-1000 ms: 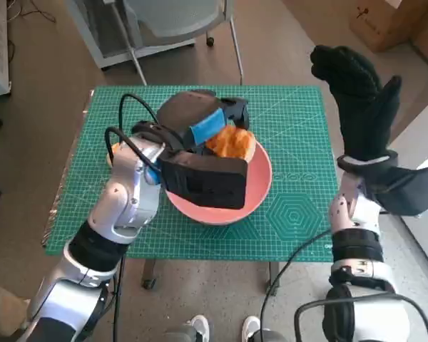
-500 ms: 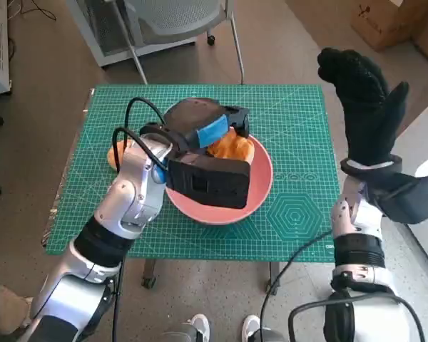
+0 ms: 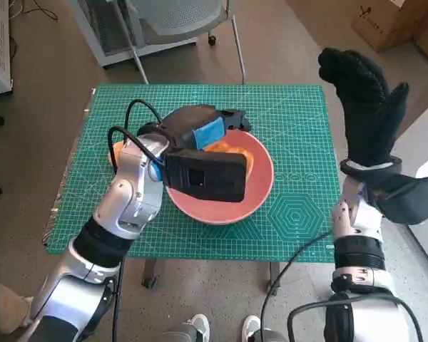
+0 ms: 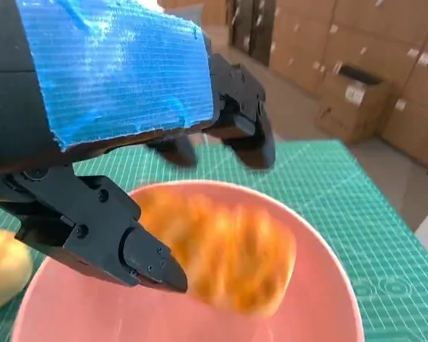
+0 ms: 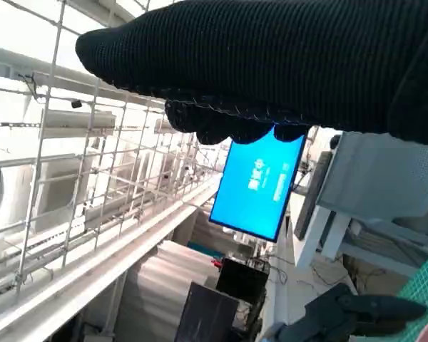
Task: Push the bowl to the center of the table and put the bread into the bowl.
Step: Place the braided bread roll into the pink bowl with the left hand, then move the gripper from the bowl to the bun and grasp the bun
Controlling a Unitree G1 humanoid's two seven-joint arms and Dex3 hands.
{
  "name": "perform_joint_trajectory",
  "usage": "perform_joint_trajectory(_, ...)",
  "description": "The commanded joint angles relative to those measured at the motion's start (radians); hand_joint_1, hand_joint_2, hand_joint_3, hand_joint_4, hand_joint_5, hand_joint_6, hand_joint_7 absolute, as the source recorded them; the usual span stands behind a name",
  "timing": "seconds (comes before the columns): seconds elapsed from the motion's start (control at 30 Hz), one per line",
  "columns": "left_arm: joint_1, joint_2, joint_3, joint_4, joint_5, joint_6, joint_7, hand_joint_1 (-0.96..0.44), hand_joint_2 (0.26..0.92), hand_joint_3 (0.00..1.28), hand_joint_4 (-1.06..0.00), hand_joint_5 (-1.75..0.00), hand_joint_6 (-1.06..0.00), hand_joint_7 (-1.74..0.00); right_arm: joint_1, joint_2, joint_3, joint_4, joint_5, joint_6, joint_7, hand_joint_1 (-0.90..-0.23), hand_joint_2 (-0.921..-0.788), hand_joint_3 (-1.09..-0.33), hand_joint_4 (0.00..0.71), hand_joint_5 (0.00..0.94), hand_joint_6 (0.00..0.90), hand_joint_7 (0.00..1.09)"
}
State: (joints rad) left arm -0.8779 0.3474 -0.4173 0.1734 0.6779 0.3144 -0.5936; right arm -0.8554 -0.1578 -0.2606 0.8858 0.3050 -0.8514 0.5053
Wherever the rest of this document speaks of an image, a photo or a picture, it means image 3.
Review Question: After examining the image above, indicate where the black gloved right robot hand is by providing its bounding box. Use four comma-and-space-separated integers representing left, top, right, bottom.
317, 47, 410, 168

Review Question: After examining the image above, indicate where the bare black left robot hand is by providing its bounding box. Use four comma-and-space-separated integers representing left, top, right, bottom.
162, 104, 253, 150

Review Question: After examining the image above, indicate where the long striped toy bread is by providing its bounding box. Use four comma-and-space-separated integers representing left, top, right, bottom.
203, 139, 255, 179

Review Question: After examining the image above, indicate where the round toy bread bun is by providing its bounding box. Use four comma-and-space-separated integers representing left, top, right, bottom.
106, 140, 126, 168

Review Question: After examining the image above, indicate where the pink bowl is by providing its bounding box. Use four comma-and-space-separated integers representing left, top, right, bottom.
165, 127, 275, 228

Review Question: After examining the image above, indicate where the green cutting mat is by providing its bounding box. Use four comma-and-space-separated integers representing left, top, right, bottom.
44, 84, 338, 264

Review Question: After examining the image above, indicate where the printed cardboard box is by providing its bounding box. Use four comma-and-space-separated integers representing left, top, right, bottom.
351, 0, 428, 53

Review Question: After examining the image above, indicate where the grey mesh chair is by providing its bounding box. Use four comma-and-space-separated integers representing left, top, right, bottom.
113, 0, 246, 86

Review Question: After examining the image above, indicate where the table leg with caster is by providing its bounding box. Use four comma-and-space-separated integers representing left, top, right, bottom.
267, 261, 281, 295
141, 259, 158, 289

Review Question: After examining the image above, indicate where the person's white shoe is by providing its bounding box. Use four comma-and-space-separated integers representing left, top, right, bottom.
242, 315, 263, 342
183, 313, 210, 342

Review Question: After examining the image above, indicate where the person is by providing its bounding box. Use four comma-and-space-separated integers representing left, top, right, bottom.
0, 279, 33, 334

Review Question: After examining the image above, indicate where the black cable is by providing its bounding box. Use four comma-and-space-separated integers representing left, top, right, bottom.
108, 126, 167, 170
110, 256, 126, 342
260, 229, 335, 331
124, 99, 164, 133
287, 297, 424, 342

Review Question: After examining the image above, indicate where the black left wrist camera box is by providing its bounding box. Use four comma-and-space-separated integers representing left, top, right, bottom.
163, 149, 248, 204

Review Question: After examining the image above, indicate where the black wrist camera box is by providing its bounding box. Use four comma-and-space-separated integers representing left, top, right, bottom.
372, 172, 428, 225
163, 149, 248, 204

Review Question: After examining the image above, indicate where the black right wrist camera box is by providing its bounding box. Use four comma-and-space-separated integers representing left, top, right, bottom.
372, 172, 428, 225

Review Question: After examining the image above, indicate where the thin black floor wire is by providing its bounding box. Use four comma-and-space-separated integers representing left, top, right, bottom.
9, 0, 58, 21

